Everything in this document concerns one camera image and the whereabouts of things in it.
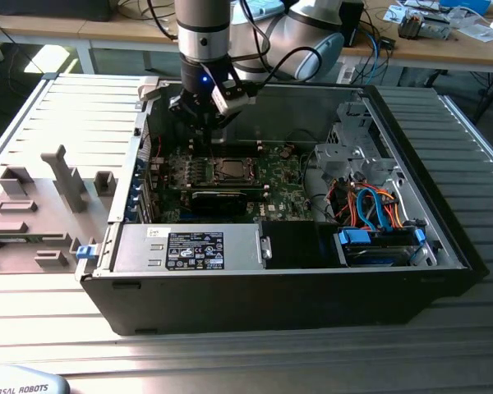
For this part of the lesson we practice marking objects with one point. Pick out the black PC case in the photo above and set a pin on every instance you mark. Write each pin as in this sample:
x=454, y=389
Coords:
x=230, y=303

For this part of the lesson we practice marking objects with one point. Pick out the black equipment box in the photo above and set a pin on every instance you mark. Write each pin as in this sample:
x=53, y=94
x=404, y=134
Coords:
x=45, y=8

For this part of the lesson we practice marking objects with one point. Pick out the clear plastic bag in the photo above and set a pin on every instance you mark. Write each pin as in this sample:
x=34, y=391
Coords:
x=480, y=30

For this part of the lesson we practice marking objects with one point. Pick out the blue cardboard box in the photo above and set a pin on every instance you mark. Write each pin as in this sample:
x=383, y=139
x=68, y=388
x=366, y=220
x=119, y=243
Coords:
x=466, y=5

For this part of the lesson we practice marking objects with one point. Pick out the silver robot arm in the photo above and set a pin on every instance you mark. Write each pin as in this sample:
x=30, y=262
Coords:
x=203, y=28

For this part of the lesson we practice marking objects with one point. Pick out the pale blue teach pendant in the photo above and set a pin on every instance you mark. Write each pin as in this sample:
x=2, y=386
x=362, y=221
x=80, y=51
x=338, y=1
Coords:
x=24, y=383

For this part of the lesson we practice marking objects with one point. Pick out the black stand leg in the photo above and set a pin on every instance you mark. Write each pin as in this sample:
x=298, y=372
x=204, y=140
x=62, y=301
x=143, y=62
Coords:
x=492, y=86

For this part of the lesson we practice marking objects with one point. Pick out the green motherboard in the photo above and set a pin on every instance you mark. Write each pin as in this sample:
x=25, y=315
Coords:
x=287, y=193

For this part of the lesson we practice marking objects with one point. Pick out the round coin battery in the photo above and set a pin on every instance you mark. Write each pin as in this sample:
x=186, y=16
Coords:
x=287, y=150

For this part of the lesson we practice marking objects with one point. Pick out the grey power supply unit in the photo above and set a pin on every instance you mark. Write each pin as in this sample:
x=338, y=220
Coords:
x=139, y=250

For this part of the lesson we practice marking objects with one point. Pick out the white power adapter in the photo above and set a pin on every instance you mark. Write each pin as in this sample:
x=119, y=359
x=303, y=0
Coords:
x=347, y=74

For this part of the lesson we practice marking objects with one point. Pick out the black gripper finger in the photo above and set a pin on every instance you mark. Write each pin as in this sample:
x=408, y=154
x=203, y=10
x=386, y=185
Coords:
x=224, y=121
x=185, y=110

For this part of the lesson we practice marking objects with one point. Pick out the CPU cooler with fins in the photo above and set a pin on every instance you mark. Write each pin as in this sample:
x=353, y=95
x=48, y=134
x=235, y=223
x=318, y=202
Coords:
x=411, y=26

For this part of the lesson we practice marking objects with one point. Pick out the grey parts rack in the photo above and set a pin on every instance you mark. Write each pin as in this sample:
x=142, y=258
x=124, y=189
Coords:
x=45, y=205

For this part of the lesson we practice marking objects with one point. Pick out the black graphics card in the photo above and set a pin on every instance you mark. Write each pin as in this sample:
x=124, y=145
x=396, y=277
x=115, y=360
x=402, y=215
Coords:
x=217, y=203

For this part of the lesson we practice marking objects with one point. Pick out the metal drive cage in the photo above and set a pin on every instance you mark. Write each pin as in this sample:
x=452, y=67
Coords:
x=353, y=162

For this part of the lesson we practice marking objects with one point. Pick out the hard disk in blue carrier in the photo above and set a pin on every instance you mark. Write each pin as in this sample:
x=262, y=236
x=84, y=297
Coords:
x=378, y=256

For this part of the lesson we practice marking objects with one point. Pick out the CPU socket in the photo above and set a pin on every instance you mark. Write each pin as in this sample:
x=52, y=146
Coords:
x=212, y=180

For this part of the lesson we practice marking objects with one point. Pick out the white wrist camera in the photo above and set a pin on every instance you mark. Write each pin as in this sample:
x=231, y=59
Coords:
x=234, y=102

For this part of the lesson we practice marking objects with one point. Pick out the silver metal device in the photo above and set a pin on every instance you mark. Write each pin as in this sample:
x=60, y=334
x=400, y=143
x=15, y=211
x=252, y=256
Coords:
x=437, y=28

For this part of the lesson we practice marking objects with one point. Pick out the wooden desk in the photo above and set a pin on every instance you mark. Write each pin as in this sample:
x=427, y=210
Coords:
x=435, y=53
x=107, y=28

